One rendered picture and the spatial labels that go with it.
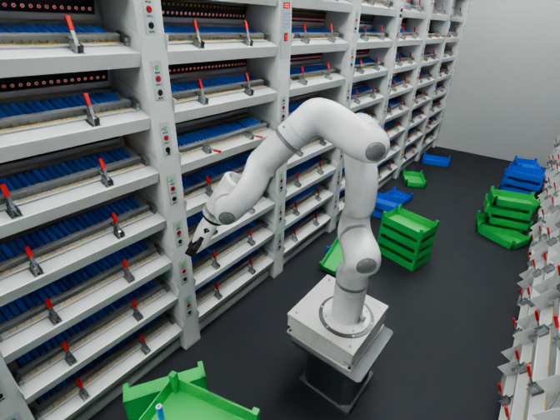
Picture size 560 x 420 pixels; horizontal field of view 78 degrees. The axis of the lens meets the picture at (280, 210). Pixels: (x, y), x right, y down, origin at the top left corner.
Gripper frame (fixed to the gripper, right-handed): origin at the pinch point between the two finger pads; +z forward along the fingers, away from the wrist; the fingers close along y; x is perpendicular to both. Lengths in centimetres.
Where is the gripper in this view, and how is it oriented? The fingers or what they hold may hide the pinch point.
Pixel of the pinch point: (192, 247)
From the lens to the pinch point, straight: 123.9
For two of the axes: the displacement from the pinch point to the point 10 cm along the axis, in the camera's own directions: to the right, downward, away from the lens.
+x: -8.4, -4.8, -2.7
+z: -5.5, 7.1, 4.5
